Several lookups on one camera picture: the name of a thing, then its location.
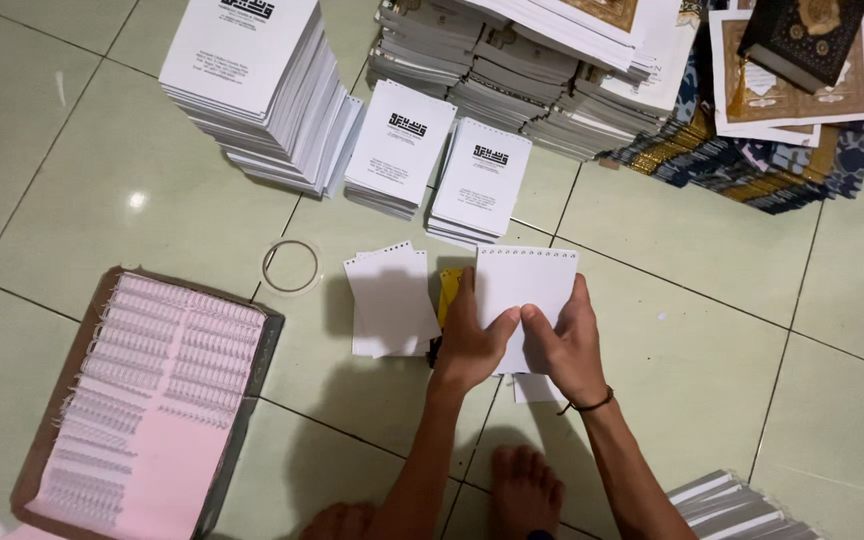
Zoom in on tall stack of printed booklets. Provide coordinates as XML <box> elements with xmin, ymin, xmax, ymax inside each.
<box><xmin>158</xmin><ymin>0</ymin><xmax>366</xmax><ymax>199</ymax></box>

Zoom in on black gold ornate book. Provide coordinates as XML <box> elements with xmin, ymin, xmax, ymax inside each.
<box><xmin>736</xmin><ymin>0</ymin><xmax>864</xmax><ymax>94</ymax></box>

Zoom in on black cord bracelet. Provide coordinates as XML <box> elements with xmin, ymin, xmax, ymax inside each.
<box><xmin>556</xmin><ymin>384</ymin><xmax>616</xmax><ymax>417</ymax></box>

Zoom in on loose white punched sheets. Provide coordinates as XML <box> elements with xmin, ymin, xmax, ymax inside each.
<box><xmin>342</xmin><ymin>240</ymin><xmax>442</xmax><ymax>360</ymax></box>

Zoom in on person's right hand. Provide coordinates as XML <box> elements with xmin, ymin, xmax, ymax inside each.
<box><xmin>519</xmin><ymin>273</ymin><xmax>610</xmax><ymax>410</ymax></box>

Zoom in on gold framed cover sheets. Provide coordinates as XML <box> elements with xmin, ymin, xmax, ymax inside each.
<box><xmin>708</xmin><ymin>7</ymin><xmax>864</xmax><ymax>149</ymax></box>

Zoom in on white paper sheet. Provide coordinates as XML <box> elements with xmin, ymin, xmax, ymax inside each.
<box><xmin>512</xmin><ymin>372</ymin><xmax>568</xmax><ymax>405</ymax></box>

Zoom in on box of white wire bindings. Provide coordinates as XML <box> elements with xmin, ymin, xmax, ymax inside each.
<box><xmin>10</xmin><ymin>266</ymin><xmax>286</xmax><ymax>540</ymax></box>

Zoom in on white punched paper block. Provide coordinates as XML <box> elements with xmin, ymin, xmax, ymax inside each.
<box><xmin>474</xmin><ymin>245</ymin><xmax>579</xmax><ymax>376</ymax></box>

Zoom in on person's left hand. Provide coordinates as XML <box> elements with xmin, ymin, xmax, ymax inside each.
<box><xmin>432</xmin><ymin>266</ymin><xmax>522</xmax><ymax>393</ymax></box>

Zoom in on heap of white paper stacks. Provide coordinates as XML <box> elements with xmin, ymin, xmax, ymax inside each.
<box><xmin>366</xmin><ymin>0</ymin><xmax>703</xmax><ymax>163</ymax></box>

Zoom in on small printed booklet stack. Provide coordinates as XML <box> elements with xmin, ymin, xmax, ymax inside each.
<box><xmin>424</xmin><ymin>116</ymin><xmax>534</xmax><ymax>251</ymax></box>
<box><xmin>342</xmin><ymin>78</ymin><xmax>459</xmax><ymax>222</ymax></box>

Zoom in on heap of gold blue covers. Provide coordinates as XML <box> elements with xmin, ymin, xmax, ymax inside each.
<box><xmin>598</xmin><ymin>0</ymin><xmax>864</xmax><ymax>217</ymax></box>

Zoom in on person's foot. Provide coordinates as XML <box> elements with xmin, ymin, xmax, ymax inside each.
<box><xmin>490</xmin><ymin>445</ymin><xmax>566</xmax><ymax>540</ymax></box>

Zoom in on yellow and black tool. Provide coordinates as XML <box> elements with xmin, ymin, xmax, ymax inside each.
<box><xmin>427</xmin><ymin>267</ymin><xmax>465</xmax><ymax>369</ymax></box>

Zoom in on clear tape ring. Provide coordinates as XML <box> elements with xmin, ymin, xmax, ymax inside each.
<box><xmin>261</xmin><ymin>237</ymin><xmax>324</xmax><ymax>295</ymax></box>

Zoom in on stack of white gray sheets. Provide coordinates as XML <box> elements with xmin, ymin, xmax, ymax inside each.
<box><xmin>664</xmin><ymin>469</ymin><xmax>827</xmax><ymax>540</ymax></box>

